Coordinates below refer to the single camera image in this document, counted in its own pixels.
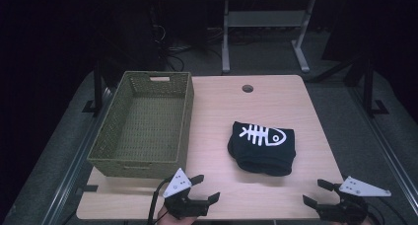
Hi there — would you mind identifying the black metal stand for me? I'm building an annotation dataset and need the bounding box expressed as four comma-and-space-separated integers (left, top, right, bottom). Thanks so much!
360, 58, 390, 118
81, 59, 106, 114

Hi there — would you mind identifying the grey metal floor rail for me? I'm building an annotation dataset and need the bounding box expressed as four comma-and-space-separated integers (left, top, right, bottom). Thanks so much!
346, 85, 418, 217
40, 86, 114, 225

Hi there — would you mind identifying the grey metal desk frame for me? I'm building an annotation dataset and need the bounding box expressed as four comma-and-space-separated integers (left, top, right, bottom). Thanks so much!
221, 0, 317, 75

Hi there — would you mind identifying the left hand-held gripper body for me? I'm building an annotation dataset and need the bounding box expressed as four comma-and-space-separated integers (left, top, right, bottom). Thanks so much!
162, 167, 211, 220

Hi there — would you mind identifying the tangle of floor cables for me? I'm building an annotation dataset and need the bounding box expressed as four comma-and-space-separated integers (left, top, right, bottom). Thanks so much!
149, 23, 193, 73

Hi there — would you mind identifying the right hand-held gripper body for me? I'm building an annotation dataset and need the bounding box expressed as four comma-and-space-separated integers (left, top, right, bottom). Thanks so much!
315, 175, 392, 225

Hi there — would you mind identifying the green woven basket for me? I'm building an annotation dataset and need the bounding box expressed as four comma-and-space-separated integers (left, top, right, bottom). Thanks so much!
86, 70, 195, 181

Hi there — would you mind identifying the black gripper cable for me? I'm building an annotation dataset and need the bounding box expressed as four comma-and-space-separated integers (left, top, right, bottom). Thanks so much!
365, 196, 409, 225
146, 176, 174, 225

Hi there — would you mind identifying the black folded garment fishbone print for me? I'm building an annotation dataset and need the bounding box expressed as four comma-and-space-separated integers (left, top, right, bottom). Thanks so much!
227, 120, 297, 178

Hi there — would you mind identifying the person's left hand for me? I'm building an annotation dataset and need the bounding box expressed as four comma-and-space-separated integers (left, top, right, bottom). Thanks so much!
156, 204, 199, 225

